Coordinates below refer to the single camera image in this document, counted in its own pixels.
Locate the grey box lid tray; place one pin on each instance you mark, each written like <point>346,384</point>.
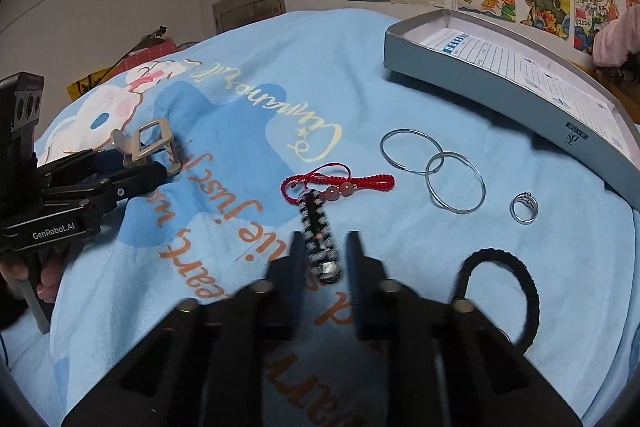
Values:
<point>450,72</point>

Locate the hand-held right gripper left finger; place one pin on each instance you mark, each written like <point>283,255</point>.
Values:
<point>298,259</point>

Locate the thin black stand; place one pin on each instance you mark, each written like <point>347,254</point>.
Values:
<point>150,33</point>

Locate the red checked cloth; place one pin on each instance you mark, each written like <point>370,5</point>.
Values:
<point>150,54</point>

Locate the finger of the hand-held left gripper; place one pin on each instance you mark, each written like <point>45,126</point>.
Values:
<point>102,161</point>
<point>132,183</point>

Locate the yellow bag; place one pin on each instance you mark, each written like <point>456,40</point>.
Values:
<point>90,84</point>

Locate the person's left hand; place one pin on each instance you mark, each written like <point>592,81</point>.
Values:
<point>47,274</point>

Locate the pink floral blanket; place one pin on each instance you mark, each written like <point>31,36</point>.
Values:
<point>617,37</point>

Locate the grey wall hatch door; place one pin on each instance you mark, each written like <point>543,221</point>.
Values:
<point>250,7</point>

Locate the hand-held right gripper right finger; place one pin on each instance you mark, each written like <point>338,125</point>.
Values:
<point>356,267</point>

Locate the silver bangle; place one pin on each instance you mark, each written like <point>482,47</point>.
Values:
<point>382,147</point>
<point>429,187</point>

